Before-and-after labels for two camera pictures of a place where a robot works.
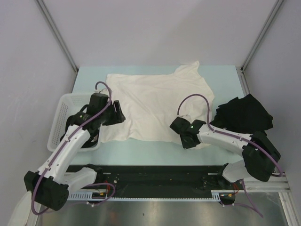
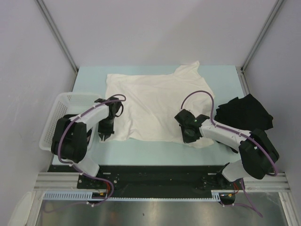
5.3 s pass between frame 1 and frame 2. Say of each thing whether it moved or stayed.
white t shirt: stayed
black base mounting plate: stayed
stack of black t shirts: stayed
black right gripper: moved
